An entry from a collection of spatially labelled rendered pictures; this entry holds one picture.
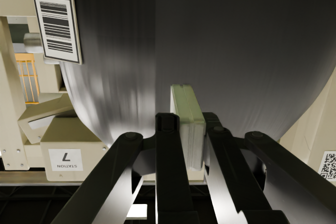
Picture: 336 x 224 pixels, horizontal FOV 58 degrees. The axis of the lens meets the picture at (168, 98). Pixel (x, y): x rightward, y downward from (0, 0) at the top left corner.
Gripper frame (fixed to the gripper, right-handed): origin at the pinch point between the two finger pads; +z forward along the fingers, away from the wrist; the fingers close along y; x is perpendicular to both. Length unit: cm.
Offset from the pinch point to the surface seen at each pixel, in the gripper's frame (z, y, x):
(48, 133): 64, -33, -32
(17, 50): 572, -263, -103
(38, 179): 425, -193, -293
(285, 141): 42, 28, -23
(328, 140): 31.4, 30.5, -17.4
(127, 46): 7.9, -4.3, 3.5
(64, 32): 9.0, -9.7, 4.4
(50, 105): 77, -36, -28
